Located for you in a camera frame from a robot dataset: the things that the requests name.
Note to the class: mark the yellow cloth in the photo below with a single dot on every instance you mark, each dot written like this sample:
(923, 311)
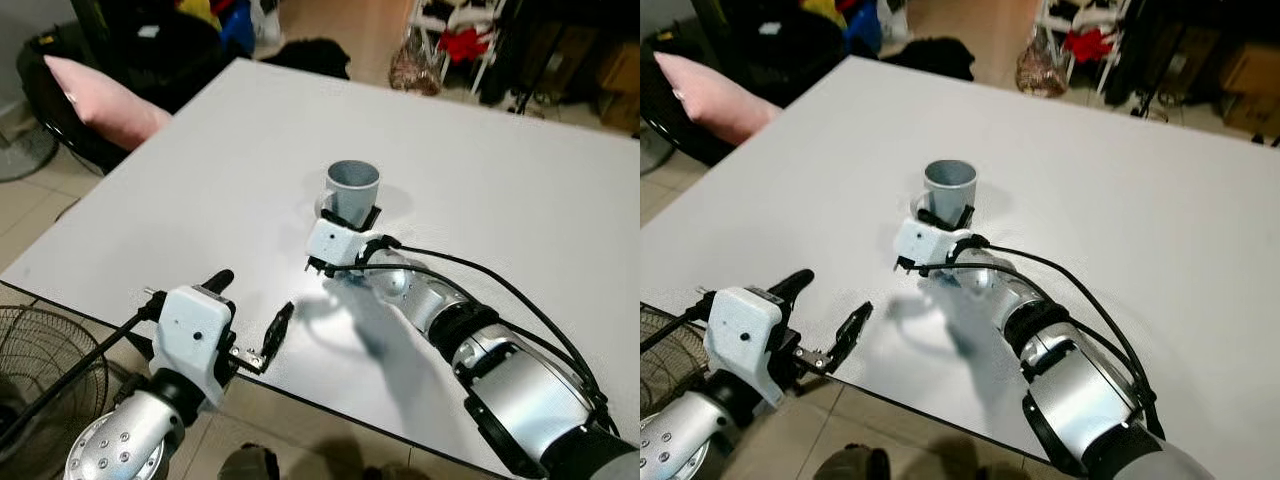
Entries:
(198, 8)
(822, 8)

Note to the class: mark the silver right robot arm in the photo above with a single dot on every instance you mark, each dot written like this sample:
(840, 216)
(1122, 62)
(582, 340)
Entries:
(1090, 395)
(530, 395)

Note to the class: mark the black garment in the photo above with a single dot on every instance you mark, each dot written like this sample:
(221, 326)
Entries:
(935, 58)
(310, 58)

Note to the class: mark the white metal rack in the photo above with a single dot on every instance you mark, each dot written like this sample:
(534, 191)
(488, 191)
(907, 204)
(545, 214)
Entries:
(1108, 70)
(492, 65)

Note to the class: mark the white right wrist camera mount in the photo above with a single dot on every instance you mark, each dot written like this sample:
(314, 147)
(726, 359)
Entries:
(925, 240)
(335, 240)

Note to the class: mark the red cloth on rack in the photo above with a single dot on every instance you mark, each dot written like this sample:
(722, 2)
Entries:
(1088, 45)
(462, 45)

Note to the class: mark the blue cloth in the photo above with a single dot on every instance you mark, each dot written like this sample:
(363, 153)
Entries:
(235, 30)
(862, 30)

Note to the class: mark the brown mesh bag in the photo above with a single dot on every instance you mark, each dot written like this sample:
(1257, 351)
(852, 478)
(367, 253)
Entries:
(412, 70)
(1040, 70)

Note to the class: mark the black soft chair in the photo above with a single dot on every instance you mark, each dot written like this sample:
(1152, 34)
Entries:
(170, 60)
(790, 50)

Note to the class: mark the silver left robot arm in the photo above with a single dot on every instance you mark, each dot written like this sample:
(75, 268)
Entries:
(120, 445)
(680, 445)

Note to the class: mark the grey round stand base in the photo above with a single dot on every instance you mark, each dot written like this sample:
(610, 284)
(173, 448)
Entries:
(652, 150)
(22, 155)

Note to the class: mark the pink pillow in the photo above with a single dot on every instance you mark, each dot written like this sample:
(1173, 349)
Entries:
(100, 100)
(715, 95)

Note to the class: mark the dark robot foot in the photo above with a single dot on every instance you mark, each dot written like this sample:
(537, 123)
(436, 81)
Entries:
(850, 465)
(250, 465)

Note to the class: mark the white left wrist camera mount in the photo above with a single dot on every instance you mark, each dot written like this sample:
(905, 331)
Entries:
(190, 325)
(740, 330)

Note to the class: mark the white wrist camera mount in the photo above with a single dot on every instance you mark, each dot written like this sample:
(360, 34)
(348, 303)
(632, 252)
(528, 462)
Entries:
(925, 240)
(190, 325)
(740, 330)
(335, 240)

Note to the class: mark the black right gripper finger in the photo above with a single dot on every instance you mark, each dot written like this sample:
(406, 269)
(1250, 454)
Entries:
(927, 213)
(334, 213)
(967, 217)
(374, 217)

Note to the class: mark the grey mug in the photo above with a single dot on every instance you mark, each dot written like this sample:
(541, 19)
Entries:
(945, 192)
(352, 190)

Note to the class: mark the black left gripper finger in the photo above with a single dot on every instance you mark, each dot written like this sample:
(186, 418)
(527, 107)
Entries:
(852, 330)
(278, 330)
(792, 283)
(218, 280)

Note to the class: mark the brown cardboard box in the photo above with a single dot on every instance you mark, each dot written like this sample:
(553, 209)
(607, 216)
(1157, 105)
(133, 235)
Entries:
(620, 70)
(1250, 70)

